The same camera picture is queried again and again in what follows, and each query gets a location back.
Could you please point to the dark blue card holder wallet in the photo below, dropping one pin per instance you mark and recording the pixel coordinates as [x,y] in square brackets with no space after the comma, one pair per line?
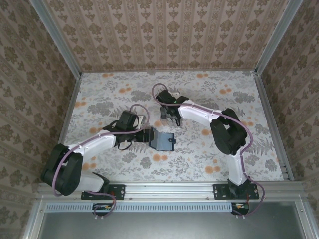
[163,142]

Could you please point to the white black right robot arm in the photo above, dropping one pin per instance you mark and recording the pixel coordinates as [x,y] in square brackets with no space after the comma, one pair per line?
[199,112]

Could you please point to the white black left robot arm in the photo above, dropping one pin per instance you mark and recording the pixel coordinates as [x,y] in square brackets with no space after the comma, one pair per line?
[99,144]

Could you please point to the floral patterned table cover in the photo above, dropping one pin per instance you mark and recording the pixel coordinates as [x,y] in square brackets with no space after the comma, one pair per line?
[174,169]

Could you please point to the black connector board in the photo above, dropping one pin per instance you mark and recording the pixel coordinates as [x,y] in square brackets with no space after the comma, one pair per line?
[102,207]
[240,207]

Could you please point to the grey metal panel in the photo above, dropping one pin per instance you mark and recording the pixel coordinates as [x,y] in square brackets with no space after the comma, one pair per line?
[174,226]

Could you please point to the aluminium mounting rail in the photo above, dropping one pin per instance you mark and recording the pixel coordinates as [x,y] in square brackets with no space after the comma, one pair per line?
[169,190]

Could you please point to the aluminium table side rail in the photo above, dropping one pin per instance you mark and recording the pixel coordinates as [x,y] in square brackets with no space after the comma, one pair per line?
[70,102]
[265,99]

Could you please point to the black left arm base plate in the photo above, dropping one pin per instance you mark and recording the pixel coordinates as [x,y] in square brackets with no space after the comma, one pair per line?
[119,191]

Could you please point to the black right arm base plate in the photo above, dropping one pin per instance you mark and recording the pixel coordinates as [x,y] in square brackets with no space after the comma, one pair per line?
[220,191]

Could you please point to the aluminium frame post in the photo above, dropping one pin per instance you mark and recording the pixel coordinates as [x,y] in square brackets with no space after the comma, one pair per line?
[277,37]
[57,37]

